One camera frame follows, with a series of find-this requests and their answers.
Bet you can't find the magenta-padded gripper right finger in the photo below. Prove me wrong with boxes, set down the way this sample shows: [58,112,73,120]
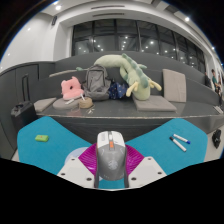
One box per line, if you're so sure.
[123,143,168,189]

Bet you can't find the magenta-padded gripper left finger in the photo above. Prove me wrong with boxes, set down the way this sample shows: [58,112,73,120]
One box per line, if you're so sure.
[56,143,101,189]

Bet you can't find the grey computer mouse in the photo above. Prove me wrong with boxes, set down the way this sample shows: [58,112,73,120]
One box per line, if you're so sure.
[95,130,127,182]

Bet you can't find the white marker with black cap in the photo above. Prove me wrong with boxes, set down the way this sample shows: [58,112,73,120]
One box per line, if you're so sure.
[169,136,188,153]

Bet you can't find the small green eraser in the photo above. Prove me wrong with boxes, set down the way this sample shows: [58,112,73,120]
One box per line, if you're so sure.
[34,134,50,143]

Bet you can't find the white marker with blue cap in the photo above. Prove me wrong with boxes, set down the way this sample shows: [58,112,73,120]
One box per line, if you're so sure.
[172,133,192,145]

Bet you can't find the flat grey seat cushion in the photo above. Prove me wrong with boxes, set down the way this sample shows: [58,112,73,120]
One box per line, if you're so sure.
[33,97,58,113]
[52,97,83,111]
[132,95,178,113]

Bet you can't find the tan round pouch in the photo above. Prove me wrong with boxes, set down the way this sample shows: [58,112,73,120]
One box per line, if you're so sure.
[78,96,94,110]

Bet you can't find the black suitcase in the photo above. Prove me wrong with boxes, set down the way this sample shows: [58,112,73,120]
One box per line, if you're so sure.
[10,74,38,133]

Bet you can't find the black bag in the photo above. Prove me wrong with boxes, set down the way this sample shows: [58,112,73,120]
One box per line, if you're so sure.
[211,128,223,150]

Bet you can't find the pink plush cushion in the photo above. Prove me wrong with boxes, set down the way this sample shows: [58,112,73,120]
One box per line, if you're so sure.
[60,76,85,101]

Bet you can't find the dark blue patterned bag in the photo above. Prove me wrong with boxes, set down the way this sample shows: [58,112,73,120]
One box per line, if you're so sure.
[107,79,130,100]

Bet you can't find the upright grey seat cushion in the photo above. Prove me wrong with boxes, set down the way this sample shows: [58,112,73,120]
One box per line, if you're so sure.
[162,68,188,104]

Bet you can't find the green plush dragon toy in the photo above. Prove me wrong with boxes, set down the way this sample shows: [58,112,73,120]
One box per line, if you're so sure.
[75,53,163,101]

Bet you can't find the grey backpack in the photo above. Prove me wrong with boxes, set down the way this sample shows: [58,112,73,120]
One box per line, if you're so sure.
[81,64,112,102]

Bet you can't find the person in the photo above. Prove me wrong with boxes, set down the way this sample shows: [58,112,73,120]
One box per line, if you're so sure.
[203,72,212,88]
[210,68,222,95]

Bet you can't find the ceiling lights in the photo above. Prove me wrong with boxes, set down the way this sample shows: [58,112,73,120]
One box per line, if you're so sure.
[25,0,221,64]

